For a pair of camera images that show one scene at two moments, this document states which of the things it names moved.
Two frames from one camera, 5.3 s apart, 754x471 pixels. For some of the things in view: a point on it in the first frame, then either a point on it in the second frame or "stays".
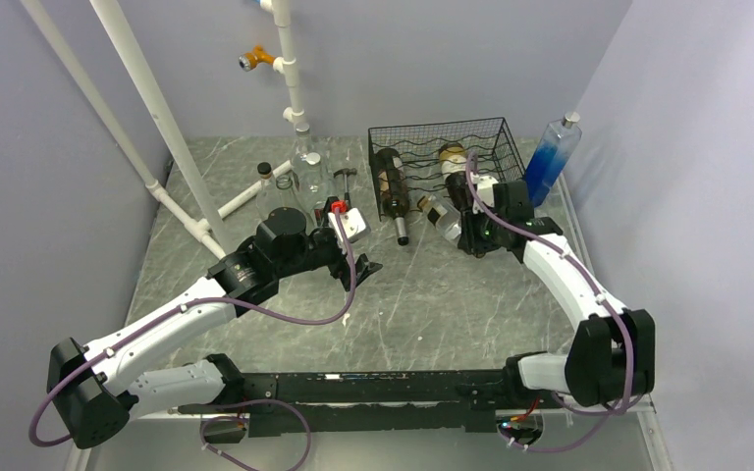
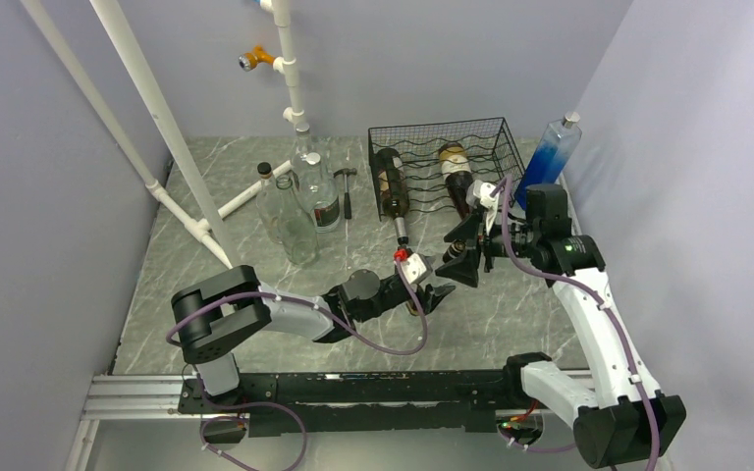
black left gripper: (341, 268) -> (433, 295)
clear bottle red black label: (269, 196) stays
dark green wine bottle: (394, 190) stays
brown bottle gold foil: (454, 164) stays
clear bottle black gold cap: (446, 219) -> (453, 252)
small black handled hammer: (346, 172) stays
